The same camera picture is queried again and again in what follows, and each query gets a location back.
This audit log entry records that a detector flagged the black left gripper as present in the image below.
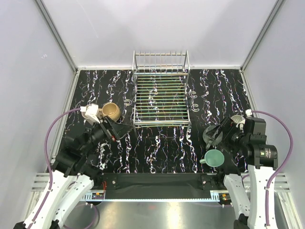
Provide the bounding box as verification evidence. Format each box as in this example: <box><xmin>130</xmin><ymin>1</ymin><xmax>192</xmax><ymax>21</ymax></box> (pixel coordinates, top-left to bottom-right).
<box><xmin>80</xmin><ymin>115</ymin><xmax>132</xmax><ymax>153</ymax></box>

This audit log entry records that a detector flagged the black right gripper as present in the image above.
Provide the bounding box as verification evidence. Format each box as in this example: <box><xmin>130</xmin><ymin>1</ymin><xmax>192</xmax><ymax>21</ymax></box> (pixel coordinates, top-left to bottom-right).
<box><xmin>206</xmin><ymin>116</ymin><xmax>250</xmax><ymax>155</ymax></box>

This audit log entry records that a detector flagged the tan round ceramic mug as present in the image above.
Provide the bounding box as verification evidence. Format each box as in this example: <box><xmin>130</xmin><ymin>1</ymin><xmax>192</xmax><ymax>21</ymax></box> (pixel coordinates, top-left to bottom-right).
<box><xmin>102</xmin><ymin>103</ymin><xmax>121</xmax><ymax>122</ymax></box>

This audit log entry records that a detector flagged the grey speckled ceramic mug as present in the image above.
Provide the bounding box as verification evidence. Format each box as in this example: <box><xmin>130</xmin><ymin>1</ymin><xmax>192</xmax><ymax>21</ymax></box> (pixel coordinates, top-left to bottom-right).
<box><xmin>203</xmin><ymin>125</ymin><xmax>223</xmax><ymax>150</ymax></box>

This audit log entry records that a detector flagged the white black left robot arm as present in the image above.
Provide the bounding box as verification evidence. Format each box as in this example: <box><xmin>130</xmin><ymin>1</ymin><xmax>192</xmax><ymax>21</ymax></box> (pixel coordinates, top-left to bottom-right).
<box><xmin>14</xmin><ymin>116</ymin><xmax>132</xmax><ymax>229</ymax></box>

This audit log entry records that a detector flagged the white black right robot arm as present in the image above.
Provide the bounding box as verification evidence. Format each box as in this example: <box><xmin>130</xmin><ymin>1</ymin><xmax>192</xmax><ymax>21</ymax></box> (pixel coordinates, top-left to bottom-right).
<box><xmin>210</xmin><ymin>117</ymin><xmax>278</xmax><ymax>229</ymax></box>

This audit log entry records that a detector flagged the grey ribbed ceramic mug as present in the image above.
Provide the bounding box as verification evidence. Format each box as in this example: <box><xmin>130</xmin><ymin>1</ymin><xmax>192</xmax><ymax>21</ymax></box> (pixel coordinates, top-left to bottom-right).
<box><xmin>231</xmin><ymin>115</ymin><xmax>245</xmax><ymax>127</ymax></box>

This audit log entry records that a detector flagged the mint green mug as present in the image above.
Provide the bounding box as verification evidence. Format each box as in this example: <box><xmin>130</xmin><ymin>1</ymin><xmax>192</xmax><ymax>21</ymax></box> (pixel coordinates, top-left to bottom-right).
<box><xmin>199</xmin><ymin>149</ymin><xmax>225</xmax><ymax>167</ymax></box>

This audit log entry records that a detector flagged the lower right horseshoe hook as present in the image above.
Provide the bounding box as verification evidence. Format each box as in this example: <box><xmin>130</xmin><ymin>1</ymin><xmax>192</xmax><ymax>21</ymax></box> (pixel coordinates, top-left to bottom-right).
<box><xmin>191</xmin><ymin>104</ymin><xmax>200</xmax><ymax>112</ymax></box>

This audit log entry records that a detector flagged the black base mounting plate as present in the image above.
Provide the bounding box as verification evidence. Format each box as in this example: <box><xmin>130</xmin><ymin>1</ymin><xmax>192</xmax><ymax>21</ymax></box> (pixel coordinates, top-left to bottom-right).
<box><xmin>95</xmin><ymin>173</ymin><xmax>225</xmax><ymax>190</ymax></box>

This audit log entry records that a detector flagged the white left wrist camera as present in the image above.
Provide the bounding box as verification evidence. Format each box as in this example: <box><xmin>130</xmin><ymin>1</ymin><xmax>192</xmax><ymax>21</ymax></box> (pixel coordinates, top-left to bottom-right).
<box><xmin>80</xmin><ymin>104</ymin><xmax>101</xmax><ymax>125</ymax></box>

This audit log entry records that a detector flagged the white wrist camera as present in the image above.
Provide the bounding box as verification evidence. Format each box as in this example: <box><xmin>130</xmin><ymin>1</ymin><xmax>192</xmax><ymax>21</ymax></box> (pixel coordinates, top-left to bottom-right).
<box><xmin>80</xmin><ymin>104</ymin><xmax>101</xmax><ymax>125</ymax></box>
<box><xmin>238</xmin><ymin>109</ymin><xmax>253</xmax><ymax>131</ymax></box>

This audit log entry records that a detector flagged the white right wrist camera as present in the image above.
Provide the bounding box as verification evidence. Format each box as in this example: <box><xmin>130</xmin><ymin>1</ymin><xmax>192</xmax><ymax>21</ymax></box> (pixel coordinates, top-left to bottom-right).
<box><xmin>238</xmin><ymin>109</ymin><xmax>253</xmax><ymax>131</ymax></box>

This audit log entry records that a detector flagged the silver wire dish rack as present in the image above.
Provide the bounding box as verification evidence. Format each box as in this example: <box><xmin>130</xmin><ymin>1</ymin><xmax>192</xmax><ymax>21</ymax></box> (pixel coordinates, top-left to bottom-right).
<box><xmin>132</xmin><ymin>51</ymin><xmax>191</xmax><ymax>129</ymax></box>

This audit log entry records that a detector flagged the aluminium slotted rail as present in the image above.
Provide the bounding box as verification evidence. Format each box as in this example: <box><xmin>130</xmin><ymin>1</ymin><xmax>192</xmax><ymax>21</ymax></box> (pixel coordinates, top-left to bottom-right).
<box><xmin>80</xmin><ymin>190</ymin><xmax>220</xmax><ymax>202</ymax></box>

